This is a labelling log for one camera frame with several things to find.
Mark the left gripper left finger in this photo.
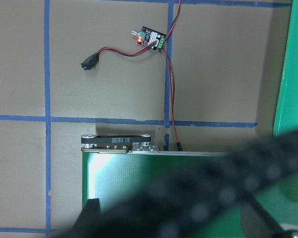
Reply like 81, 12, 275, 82
73, 198, 100, 229

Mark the green conveyor belt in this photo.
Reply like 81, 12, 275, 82
80, 130, 298, 238

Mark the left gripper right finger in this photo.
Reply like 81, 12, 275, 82
240, 197, 284, 238

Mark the red black wire board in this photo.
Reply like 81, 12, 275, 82
80, 1, 183, 151

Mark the green plastic tray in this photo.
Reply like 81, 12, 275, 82
273, 0, 298, 135

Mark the black braided cable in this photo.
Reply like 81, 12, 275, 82
48, 125, 298, 238

